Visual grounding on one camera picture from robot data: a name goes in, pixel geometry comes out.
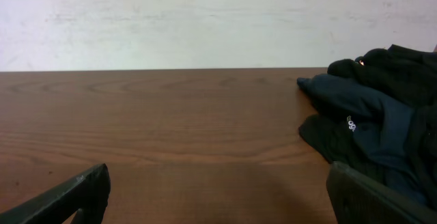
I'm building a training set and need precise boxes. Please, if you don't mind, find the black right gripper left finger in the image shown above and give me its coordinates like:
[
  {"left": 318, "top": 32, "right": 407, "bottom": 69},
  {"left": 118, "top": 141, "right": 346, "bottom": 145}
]
[{"left": 1, "top": 163, "right": 111, "bottom": 224}]

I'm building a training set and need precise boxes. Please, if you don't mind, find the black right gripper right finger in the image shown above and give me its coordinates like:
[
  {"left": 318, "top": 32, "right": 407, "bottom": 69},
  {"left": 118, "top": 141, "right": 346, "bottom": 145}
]
[{"left": 326, "top": 162, "right": 436, "bottom": 224}]

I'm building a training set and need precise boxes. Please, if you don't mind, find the navy blue garment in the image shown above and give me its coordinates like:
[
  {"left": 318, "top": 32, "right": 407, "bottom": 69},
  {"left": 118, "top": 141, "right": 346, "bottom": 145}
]
[{"left": 297, "top": 74, "right": 430, "bottom": 206}]

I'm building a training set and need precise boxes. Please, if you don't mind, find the black garment pile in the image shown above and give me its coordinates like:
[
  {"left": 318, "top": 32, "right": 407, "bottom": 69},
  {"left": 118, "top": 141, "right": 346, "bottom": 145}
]
[{"left": 298, "top": 44, "right": 437, "bottom": 210}]

